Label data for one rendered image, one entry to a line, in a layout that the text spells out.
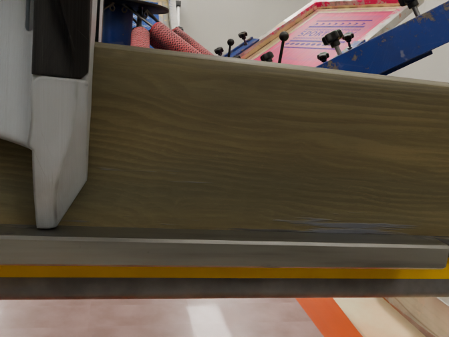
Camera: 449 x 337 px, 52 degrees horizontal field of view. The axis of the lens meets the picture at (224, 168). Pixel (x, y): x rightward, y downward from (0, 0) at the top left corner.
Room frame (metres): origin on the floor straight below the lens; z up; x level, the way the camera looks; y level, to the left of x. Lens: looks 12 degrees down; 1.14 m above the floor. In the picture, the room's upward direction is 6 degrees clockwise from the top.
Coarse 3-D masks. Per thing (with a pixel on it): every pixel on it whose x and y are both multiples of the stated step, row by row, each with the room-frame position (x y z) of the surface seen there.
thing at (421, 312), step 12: (396, 300) 0.37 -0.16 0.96; (408, 300) 0.36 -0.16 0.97; (420, 300) 0.34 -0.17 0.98; (432, 300) 0.33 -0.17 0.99; (444, 300) 0.32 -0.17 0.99; (408, 312) 0.35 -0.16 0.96; (420, 312) 0.34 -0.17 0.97; (432, 312) 0.33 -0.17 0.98; (444, 312) 0.32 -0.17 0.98; (420, 324) 0.34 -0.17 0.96; (432, 324) 0.33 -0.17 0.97; (444, 324) 0.31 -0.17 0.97; (432, 336) 0.32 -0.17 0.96; (444, 336) 0.31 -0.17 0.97
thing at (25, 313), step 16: (0, 304) 0.31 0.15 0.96; (16, 304) 0.31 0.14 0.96; (32, 304) 0.32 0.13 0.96; (48, 304) 0.32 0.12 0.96; (64, 304) 0.32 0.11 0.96; (80, 304) 0.32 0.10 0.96; (0, 320) 0.29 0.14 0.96; (16, 320) 0.29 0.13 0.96; (32, 320) 0.30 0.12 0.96; (48, 320) 0.30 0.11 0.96; (64, 320) 0.30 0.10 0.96; (80, 320) 0.30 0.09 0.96; (0, 336) 0.27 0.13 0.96; (16, 336) 0.28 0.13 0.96; (32, 336) 0.28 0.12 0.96; (48, 336) 0.28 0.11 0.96; (64, 336) 0.28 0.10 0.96; (80, 336) 0.28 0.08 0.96
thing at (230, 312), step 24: (96, 312) 0.32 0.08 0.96; (120, 312) 0.32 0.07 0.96; (144, 312) 0.32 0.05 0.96; (168, 312) 0.33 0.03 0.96; (192, 312) 0.33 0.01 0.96; (216, 312) 0.33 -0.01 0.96; (240, 312) 0.34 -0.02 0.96; (264, 312) 0.34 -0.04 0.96; (288, 312) 0.35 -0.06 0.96; (312, 312) 0.35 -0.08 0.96; (336, 312) 0.35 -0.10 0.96; (96, 336) 0.28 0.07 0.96; (120, 336) 0.29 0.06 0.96; (144, 336) 0.29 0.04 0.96; (168, 336) 0.29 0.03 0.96; (192, 336) 0.30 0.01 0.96; (216, 336) 0.30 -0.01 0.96; (240, 336) 0.30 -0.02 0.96; (264, 336) 0.31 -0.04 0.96; (288, 336) 0.31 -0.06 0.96; (312, 336) 0.31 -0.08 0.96; (336, 336) 0.32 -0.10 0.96; (360, 336) 0.32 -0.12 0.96
